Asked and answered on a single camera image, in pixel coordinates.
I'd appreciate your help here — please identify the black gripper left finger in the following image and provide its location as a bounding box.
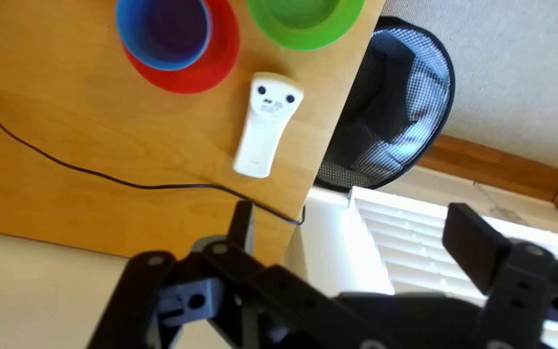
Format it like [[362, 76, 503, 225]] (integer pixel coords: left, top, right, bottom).
[[87, 200, 383, 349]]

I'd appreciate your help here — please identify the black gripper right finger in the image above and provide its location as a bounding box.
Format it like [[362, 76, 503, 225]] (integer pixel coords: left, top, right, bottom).
[[441, 202, 558, 349]]

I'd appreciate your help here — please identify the green plastic bowl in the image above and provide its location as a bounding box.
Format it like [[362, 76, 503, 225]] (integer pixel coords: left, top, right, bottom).
[[245, 0, 366, 53]]

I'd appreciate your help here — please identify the red plastic bowl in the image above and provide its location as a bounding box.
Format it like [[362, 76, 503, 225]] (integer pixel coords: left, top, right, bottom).
[[121, 0, 242, 95]]

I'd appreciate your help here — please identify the white handheld remote device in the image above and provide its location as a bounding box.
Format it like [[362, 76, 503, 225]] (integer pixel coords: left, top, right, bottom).
[[230, 72, 306, 181]]

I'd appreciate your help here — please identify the black mesh round object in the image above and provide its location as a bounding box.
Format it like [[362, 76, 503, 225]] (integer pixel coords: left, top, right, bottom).
[[313, 16, 457, 192]]

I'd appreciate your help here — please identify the blue plastic cup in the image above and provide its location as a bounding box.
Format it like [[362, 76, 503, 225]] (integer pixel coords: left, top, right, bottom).
[[114, 0, 214, 74]]

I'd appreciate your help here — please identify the thin black table cable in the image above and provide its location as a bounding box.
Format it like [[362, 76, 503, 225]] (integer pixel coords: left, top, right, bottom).
[[0, 76, 306, 227]]

